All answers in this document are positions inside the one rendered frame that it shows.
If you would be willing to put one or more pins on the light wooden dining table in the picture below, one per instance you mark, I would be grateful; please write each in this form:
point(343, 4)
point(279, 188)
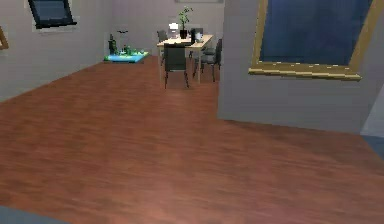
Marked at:
point(195, 41)

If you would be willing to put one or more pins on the gold framed blue picture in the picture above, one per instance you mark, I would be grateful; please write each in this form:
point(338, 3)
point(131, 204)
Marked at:
point(310, 30)

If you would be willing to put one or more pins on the dark grey dining chair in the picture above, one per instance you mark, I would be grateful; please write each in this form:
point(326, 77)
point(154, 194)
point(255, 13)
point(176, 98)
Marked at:
point(175, 60)
point(213, 56)
point(209, 50)
point(162, 35)

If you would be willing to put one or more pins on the green plant in black pot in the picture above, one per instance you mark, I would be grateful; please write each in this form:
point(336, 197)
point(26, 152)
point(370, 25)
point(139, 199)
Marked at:
point(184, 21)

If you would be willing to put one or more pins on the white lamp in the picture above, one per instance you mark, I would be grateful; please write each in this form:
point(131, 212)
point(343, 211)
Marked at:
point(173, 28)

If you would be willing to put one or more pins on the brown framed picture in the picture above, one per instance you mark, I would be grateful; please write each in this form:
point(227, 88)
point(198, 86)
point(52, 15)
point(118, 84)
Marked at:
point(2, 40)

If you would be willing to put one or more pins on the black framed window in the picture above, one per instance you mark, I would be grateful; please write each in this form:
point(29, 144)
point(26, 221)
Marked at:
point(51, 12)

